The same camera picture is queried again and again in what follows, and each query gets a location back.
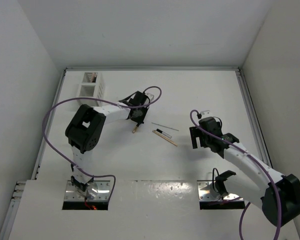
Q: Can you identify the thin clear silver stick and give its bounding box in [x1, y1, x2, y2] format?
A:
[151, 122, 180, 132]

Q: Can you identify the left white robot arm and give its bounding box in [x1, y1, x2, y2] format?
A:
[65, 91, 151, 193]

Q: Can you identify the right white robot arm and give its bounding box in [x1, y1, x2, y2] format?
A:
[189, 116, 300, 226]

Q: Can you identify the gold makeup pencil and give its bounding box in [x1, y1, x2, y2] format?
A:
[152, 130, 178, 147]

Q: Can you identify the black white eyeliner pen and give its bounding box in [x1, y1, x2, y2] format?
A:
[156, 128, 172, 139]

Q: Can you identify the white slotted organizer box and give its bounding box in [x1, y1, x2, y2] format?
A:
[77, 72, 106, 99]

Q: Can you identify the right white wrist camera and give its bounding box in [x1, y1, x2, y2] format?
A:
[200, 110, 211, 119]

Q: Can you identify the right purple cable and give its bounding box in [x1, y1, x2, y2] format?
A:
[189, 108, 283, 240]

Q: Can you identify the purple cable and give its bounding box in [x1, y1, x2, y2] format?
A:
[189, 108, 283, 240]
[42, 86, 163, 201]

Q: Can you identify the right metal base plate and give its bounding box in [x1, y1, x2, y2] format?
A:
[197, 180, 244, 203]

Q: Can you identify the metal base plate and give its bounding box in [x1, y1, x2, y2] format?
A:
[64, 180, 111, 202]
[197, 180, 244, 203]

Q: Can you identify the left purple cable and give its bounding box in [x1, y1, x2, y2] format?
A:
[42, 86, 163, 201]

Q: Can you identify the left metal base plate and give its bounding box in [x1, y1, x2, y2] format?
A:
[64, 180, 111, 202]

